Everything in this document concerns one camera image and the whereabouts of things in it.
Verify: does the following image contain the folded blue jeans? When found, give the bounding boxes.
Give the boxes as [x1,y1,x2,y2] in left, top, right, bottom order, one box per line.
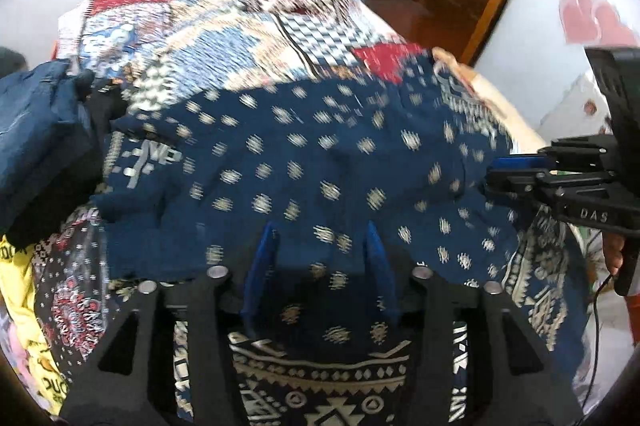
[0,58,96,227]

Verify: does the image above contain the person's right hand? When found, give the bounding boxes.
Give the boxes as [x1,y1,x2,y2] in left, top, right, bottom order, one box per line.
[602,233,626,277]

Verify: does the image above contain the yellow printed garment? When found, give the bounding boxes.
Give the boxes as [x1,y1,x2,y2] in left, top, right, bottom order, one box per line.
[0,233,68,414]

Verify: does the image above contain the patchwork bedspread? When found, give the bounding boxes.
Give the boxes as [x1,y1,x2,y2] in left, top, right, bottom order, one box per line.
[27,0,556,422]

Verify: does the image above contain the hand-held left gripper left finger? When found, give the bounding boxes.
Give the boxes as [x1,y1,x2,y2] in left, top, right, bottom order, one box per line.
[60,221,281,426]

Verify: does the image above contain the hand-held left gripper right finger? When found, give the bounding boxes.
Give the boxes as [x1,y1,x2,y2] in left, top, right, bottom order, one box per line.
[365,221,587,426]

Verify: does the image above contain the navy patterned hooded garment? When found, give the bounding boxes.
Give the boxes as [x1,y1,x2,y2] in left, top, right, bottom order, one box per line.
[92,53,593,426]

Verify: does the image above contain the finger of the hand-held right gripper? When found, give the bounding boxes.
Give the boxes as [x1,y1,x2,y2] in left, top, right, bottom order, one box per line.
[481,170,614,207]
[486,134,617,175]

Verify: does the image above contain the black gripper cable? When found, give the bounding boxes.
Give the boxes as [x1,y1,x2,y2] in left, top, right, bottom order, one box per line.
[579,273,617,412]

